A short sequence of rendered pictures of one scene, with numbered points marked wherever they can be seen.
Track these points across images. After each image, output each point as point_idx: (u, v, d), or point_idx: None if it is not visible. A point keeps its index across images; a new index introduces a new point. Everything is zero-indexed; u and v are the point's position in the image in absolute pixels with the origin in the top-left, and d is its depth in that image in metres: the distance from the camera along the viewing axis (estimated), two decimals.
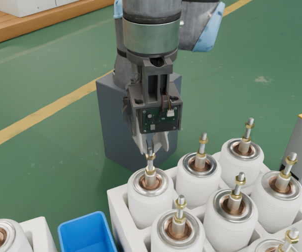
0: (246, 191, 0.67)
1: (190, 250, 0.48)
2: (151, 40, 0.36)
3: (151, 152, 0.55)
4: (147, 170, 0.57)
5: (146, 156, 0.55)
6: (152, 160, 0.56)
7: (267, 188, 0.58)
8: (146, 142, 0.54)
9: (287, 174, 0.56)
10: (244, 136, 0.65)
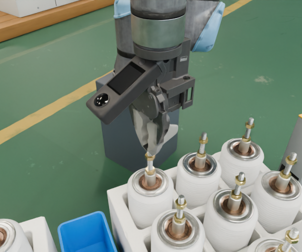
0: (246, 191, 0.67)
1: (190, 250, 0.48)
2: None
3: (147, 154, 0.55)
4: (154, 168, 0.57)
5: (154, 156, 0.55)
6: (147, 160, 0.56)
7: (267, 188, 0.58)
8: (147, 149, 0.53)
9: (287, 174, 0.56)
10: (244, 136, 0.65)
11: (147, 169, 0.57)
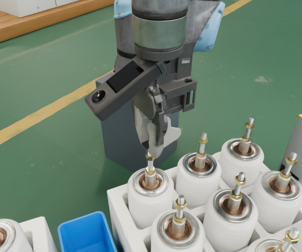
0: (246, 191, 0.67)
1: (190, 250, 0.48)
2: None
3: (148, 153, 0.55)
4: (154, 168, 0.57)
5: None
6: (148, 160, 0.56)
7: (267, 188, 0.58)
8: (149, 151, 0.52)
9: (287, 174, 0.56)
10: (244, 136, 0.65)
11: (147, 169, 0.57)
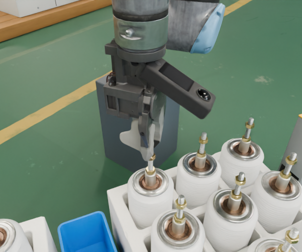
0: (246, 191, 0.67)
1: (190, 250, 0.48)
2: None
3: None
4: (154, 168, 0.57)
5: (154, 156, 0.55)
6: (148, 160, 0.56)
7: (267, 188, 0.58)
8: (158, 142, 0.55)
9: (287, 174, 0.56)
10: (244, 136, 0.65)
11: (147, 169, 0.57)
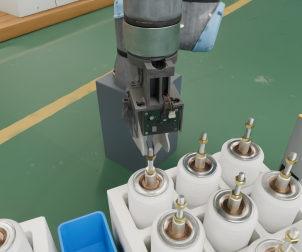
0: (246, 191, 0.67)
1: (190, 250, 0.48)
2: (153, 43, 0.36)
3: (148, 153, 0.55)
4: (154, 168, 0.57)
5: (154, 156, 0.55)
6: (148, 160, 0.56)
7: (267, 188, 0.58)
8: (147, 143, 0.54)
9: (287, 174, 0.56)
10: (244, 136, 0.65)
11: (147, 169, 0.57)
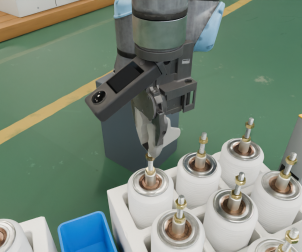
0: (246, 191, 0.67)
1: (190, 250, 0.48)
2: None
3: (151, 156, 0.55)
4: (148, 166, 0.58)
5: None
6: (150, 163, 0.56)
7: (267, 188, 0.58)
8: (148, 151, 0.53)
9: (287, 174, 0.56)
10: (244, 136, 0.65)
11: (152, 170, 0.57)
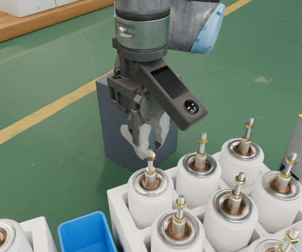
0: (246, 191, 0.67)
1: (190, 250, 0.48)
2: None
3: (151, 156, 0.55)
4: (148, 166, 0.58)
5: None
6: (150, 163, 0.56)
7: (267, 188, 0.58)
8: (159, 145, 0.54)
9: (287, 174, 0.56)
10: (244, 136, 0.65)
11: (152, 170, 0.57)
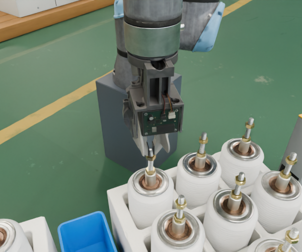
0: (246, 191, 0.67)
1: (190, 250, 0.48)
2: (153, 43, 0.36)
3: (151, 156, 0.55)
4: None
5: None
6: (150, 163, 0.56)
7: (267, 188, 0.58)
8: (147, 144, 0.54)
9: (287, 174, 0.56)
10: (244, 136, 0.65)
11: (152, 170, 0.57)
